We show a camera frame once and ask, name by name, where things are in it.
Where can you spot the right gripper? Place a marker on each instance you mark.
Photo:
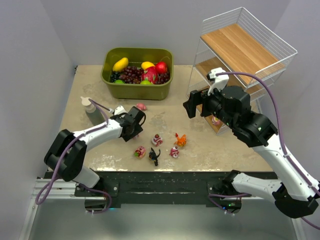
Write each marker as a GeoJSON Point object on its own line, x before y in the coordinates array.
{"type": "Point", "coordinates": [203, 103]}

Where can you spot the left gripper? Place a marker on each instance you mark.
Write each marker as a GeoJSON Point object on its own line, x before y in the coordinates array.
{"type": "Point", "coordinates": [137, 120]}

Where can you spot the pink toy blue trim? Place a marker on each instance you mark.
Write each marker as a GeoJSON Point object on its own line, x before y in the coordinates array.
{"type": "Point", "coordinates": [141, 106]}

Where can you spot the pink toy green top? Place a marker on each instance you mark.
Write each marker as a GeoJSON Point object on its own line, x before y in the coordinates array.
{"type": "Point", "coordinates": [215, 121]}

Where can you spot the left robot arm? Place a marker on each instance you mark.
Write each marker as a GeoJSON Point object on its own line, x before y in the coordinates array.
{"type": "Point", "coordinates": [67, 153]}

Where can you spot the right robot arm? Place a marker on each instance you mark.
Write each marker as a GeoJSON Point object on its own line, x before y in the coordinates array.
{"type": "Point", "coordinates": [294, 190]}

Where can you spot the pink bear strawberry toy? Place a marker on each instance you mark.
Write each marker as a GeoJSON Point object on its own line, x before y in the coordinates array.
{"type": "Point", "coordinates": [140, 152]}

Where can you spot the pink strawberry cake toy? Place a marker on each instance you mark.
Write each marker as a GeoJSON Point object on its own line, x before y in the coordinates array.
{"type": "Point", "coordinates": [157, 140]}

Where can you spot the black cat toy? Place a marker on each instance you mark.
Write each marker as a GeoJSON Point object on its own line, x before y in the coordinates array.
{"type": "Point", "coordinates": [154, 157]}

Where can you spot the grey bottle beige cap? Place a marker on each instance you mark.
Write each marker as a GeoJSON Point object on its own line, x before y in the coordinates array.
{"type": "Point", "coordinates": [92, 112]}

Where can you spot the red apple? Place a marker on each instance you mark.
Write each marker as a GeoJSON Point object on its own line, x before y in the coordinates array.
{"type": "Point", "coordinates": [161, 67]}

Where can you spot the orange fox toy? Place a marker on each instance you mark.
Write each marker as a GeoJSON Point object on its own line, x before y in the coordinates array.
{"type": "Point", "coordinates": [181, 141]}

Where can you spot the green pear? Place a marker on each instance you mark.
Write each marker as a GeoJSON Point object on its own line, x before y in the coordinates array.
{"type": "Point", "coordinates": [146, 82]}

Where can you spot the pink red bear toy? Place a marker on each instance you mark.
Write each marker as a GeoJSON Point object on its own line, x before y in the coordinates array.
{"type": "Point", "coordinates": [174, 152]}

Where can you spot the pink dragon fruit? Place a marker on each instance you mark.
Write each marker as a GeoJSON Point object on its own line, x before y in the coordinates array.
{"type": "Point", "coordinates": [150, 74]}

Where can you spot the purple grape bunch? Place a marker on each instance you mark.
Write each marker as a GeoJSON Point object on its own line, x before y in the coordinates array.
{"type": "Point", "coordinates": [132, 75]}

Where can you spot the olive green plastic bin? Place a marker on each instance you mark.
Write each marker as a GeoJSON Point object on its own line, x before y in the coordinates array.
{"type": "Point", "coordinates": [136, 56]}

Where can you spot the dark blue grape bunch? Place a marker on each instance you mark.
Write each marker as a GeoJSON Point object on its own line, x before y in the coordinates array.
{"type": "Point", "coordinates": [115, 75]}

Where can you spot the yellow lemon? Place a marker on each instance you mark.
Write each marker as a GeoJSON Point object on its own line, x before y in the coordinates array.
{"type": "Point", "coordinates": [145, 65]}

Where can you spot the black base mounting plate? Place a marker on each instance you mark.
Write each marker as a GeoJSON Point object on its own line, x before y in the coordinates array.
{"type": "Point", "coordinates": [164, 188]}

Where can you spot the yellow mango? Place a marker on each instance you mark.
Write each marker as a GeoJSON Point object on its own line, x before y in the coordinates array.
{"type": "Point", "coordinates": [120, 65]}

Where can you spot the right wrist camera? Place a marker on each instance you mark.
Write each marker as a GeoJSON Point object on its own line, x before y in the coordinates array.
{"type": "Point", "coordinates": [218, 79]}

